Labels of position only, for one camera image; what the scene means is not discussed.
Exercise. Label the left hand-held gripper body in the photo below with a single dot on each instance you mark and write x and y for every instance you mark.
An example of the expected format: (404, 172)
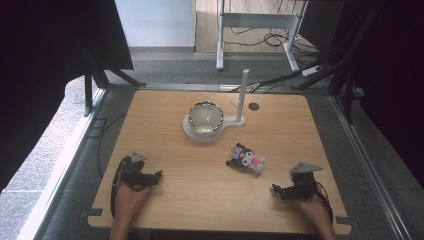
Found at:
(131, 171)

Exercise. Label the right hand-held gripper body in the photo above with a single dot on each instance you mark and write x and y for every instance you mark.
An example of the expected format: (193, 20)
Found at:
(304, 185)

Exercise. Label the person's right hand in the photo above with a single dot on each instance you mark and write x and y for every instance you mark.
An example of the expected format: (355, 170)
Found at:
(316, 208)

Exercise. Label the person's left hand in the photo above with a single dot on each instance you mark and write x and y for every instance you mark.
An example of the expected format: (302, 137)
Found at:
(128, 198)

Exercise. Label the black and pink plush toy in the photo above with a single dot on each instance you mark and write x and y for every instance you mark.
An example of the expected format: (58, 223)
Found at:
(246, 159)

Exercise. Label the white bowl with patterned rim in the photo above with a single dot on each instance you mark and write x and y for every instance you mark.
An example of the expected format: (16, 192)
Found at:
(205, 118)

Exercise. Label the round dark table grommet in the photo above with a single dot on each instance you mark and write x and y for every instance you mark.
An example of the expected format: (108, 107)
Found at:
(254, 106)

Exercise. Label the black metal stand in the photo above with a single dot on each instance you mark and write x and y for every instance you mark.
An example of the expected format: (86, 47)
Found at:
(96, 75)
(336, 63)

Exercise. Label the white stand with upright pole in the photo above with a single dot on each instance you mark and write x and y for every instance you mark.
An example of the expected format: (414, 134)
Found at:
(240, 96)

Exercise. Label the black curtain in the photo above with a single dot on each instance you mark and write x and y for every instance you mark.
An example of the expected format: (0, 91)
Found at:
(50, 66)
(393, 73)

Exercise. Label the white metal desk frame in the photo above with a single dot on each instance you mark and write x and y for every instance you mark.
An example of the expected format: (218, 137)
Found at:
(258, 20)

